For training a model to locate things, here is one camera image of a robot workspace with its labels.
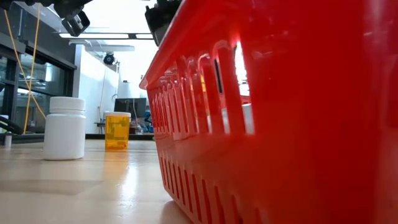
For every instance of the white plastic pill bottle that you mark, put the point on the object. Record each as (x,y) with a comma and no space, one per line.
(64,130)

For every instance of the red plastic basket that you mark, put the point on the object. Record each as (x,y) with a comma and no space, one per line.
(295,124)

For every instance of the black computer monitor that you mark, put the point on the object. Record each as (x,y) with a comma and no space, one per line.
(130,107)

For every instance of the black hanging camera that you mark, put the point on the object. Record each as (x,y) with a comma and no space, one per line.
(109,58)

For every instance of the black metal table frame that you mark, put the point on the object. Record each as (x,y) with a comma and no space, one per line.
(93,136)

